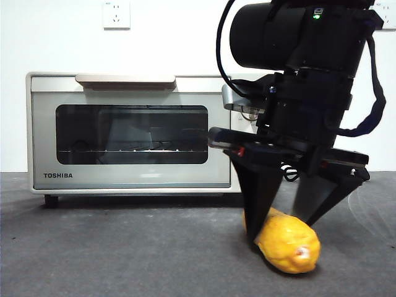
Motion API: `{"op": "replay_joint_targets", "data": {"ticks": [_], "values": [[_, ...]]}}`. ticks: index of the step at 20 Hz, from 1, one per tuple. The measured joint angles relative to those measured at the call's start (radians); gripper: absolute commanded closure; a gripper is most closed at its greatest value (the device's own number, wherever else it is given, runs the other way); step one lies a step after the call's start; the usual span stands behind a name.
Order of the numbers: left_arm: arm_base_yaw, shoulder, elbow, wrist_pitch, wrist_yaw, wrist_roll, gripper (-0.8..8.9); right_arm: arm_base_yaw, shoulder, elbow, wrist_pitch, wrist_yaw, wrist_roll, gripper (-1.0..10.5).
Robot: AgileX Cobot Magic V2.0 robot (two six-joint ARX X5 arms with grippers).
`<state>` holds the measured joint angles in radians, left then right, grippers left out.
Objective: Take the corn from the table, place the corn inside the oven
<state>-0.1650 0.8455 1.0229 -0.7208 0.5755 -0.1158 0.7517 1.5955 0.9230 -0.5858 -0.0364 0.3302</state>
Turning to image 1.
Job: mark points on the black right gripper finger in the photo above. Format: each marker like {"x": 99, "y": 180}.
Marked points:
{"x": 258, "y": 198}
{"x": 318, "y": 198}

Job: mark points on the yellow corn cob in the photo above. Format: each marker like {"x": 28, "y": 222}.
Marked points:
{"x": 287, "y": 244}

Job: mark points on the cream oven knob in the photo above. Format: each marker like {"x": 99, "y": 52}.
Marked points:
{"x": 249, "y": 115}

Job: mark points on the cream Toshiba toaster oven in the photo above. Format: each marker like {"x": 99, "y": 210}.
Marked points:
{"x": 235, "y": 123}

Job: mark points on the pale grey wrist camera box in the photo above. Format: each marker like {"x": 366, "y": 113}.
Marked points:
{"x": 230, "y": 96}

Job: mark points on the white wall socket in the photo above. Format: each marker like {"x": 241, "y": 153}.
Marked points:
{"x": 117, "y": 15}
{"x": 388, "y": 21}

